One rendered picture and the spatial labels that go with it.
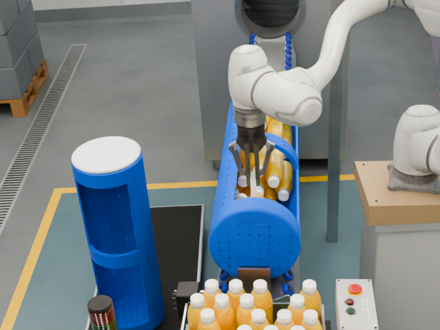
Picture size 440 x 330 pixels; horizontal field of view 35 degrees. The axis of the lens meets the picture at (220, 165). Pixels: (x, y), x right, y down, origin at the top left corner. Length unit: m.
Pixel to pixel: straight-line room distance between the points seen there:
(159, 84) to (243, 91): 4.11
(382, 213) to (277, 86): 0.85
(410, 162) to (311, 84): 0.82
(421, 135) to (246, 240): 0.68
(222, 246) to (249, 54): 0.69
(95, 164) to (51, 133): 2.56
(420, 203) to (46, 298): 2.13
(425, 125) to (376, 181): 0.29
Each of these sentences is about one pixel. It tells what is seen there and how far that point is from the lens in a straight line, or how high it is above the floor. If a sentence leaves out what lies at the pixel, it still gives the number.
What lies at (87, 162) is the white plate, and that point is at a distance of 2.82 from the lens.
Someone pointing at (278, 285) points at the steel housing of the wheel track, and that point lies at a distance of 2.29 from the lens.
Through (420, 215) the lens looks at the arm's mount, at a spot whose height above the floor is 1.03.
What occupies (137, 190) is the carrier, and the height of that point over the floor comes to 0.90.
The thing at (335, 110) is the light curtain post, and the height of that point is 0.82.
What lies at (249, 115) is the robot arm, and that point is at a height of 1.60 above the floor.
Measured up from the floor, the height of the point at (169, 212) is 0.15.
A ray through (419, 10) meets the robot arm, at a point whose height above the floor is 1.77.
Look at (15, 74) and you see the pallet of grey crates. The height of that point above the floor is 0.35.
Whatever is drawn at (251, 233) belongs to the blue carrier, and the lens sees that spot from 2.15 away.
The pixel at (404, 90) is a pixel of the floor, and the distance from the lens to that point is 5.62.
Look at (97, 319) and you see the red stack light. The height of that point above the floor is 1.23.
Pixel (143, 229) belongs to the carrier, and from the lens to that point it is 2.95.
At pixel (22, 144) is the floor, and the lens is 5.27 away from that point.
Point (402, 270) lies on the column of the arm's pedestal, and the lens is 2.61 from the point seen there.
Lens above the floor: 2.45
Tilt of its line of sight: 32 degrees down
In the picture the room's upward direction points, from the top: 4 degrees counter-clockwise
